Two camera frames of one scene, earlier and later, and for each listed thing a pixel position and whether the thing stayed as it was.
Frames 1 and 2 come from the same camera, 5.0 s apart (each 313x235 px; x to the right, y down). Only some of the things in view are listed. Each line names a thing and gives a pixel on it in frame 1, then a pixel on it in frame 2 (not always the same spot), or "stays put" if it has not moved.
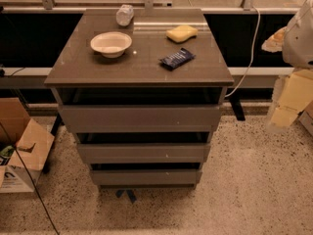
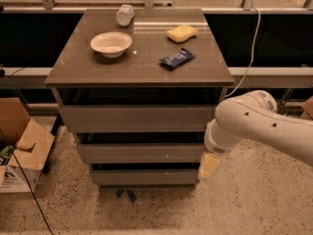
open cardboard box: x=31 y=143 stays put
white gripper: x=299 y=43 to x=211 y=143
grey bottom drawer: x=146 y=176 stays put
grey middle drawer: x=148 y=153 stays put
